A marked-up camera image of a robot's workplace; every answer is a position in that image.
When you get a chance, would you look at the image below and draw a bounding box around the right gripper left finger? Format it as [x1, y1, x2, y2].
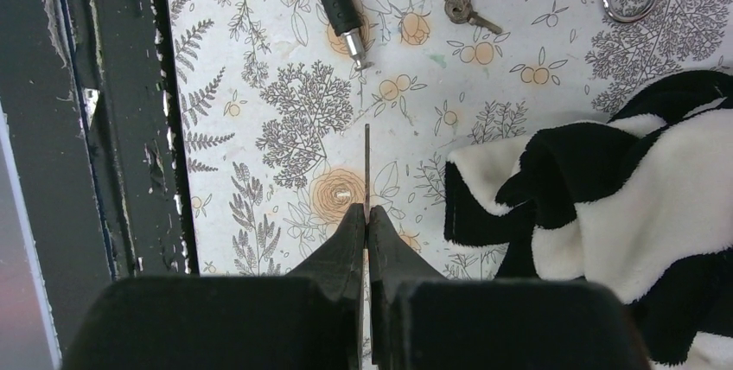
[62, 204, 366, 369]

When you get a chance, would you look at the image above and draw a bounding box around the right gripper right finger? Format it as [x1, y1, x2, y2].
[367, 207, 649, 369]

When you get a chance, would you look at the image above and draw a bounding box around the red cable lock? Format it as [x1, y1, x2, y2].
[321, 0, 371, 72]

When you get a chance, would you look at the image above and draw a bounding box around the silver key bunch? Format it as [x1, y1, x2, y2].
[443, 0, 503, 35]

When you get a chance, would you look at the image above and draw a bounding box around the floral table mat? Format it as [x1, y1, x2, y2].
[169, 0, 732, 279]

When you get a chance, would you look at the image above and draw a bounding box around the black white striped cloth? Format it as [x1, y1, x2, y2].
[443, 70, 732, 369]

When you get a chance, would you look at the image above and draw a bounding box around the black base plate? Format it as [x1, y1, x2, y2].
[1, 0, 198, 350]

